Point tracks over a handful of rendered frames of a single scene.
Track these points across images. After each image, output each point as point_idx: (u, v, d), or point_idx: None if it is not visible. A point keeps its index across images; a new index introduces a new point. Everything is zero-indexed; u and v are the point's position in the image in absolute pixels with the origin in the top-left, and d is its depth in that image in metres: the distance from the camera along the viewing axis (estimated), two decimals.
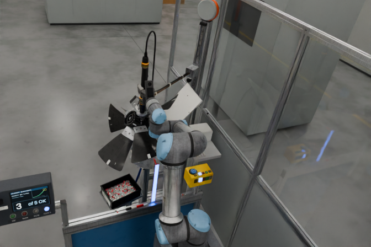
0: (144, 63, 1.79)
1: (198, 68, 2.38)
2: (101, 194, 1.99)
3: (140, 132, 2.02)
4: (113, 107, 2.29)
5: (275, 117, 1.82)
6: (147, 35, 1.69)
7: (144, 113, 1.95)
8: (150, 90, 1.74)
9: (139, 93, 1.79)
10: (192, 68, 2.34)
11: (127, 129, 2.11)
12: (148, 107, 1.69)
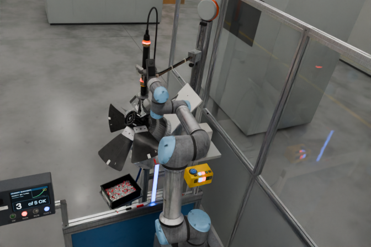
0: (145, 41, 1.72)
1: (201, 53, 2.31)
2: (101, 194, 1.99)
3: (140, 132, 2.02)
4: (113, 107, 2.29)
5: (275, 117, 1.82)
6: (149, 11, 1.62)
7: (145, 96, 1.88)
8: (152, 69, 1.67)
9: (141, 73, 1.72)
10: (195, 52, 2.27)
11: (127, 129, 2.11)
12: (149, 86, 1.62)
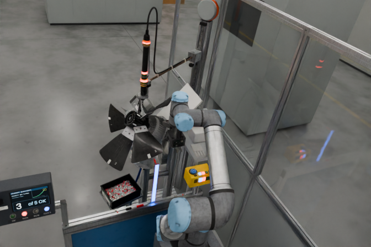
0: (145, 41, 1.72)
1: (201, 53, 2.31)
2: (101, 194, 1.99)
3: (126, 135, 2.10)
4: None
5: (275, 117, 1.82)
6: (149, 11, 1.62)
7: (145, 96, 1.88)
8: None
9: (164, 138, 1.46)
10: (195, 52, 2.27)
11: None
12: (169, 114, 1.38)
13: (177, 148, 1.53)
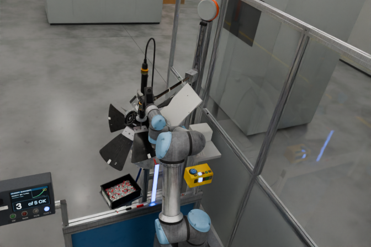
0: (143, 69, 1.82)
1: (197, 73, 2.41)
2: (101, 194, 1.99)
3: (126, 135, 2.10)
4: None
5: (275, 117, 1.82)
6: (147, 42, 1.72)
7: (143, 118, 1.97)
8: (150, 96, 1.77)
9: (139, 99, 1.82)
10: (191, 73, 2.37)
11: None
12: (147, 113, 1.72)
13: None
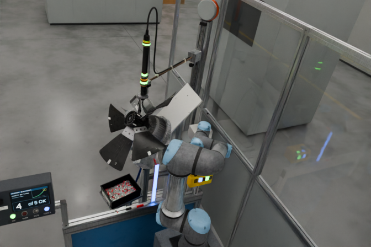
0: (145, 41, 1.72)
1: (201, 53, 2.31)
2: (101, 194, 1.99)
3: (126, 135, 2.10)
4: None
5: (275, 117, 1.82)
6: (149, 11, 1.62)
7: (145, 96, 1.88)
8: None
9: None
10: (195, 52, 2.27)
11: None
12: None
13: None
